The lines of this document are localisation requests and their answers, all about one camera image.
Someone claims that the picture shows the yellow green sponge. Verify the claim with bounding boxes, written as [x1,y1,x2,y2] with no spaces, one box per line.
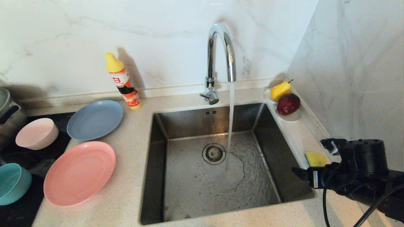
[305,152,328,167]

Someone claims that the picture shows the orange white dish soap bottle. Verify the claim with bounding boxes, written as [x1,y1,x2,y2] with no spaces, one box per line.
[105,52,142,110]

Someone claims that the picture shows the blue grey plate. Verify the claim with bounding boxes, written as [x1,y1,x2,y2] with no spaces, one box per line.
[67,100,124,141]

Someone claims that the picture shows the pink plate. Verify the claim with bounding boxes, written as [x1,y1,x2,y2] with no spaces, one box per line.
[43,141,116,207]

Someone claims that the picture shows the pink bowl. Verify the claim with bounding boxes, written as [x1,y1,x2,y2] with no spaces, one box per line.
[15,118,59,150]

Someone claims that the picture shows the teal bowl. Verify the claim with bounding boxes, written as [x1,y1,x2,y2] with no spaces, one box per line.
[0,163,32,206]

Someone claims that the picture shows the stainless steel sink basin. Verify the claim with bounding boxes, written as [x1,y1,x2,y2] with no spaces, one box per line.
[140,102,316,225]

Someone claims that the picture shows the small white fruit dish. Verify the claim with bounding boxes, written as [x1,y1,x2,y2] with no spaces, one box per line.
[264,88,303,123]

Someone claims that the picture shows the dark red apple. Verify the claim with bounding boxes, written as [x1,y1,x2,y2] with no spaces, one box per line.
[277,93,301,116]

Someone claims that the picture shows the running water stream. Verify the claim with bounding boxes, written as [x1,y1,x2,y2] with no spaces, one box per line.
[225,81,236,170]

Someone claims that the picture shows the yellow pear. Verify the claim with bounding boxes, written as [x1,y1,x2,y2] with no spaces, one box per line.
[271,79,294,101]

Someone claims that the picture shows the round metal drain strainer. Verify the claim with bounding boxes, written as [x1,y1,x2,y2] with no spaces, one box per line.
[202,143,226,165]

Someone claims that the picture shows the chrome gooseneck faucet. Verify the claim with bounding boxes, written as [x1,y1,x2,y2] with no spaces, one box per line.
[199,22,237,105]

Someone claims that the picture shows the black induction cooktop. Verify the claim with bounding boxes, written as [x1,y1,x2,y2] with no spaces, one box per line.
[0,112,76,227]

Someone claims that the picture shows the steel cooking pot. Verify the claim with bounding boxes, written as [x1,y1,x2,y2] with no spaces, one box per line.
[0,88,27,148]

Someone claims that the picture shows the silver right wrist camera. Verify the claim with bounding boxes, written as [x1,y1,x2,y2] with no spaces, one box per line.
[320,138,341,155]

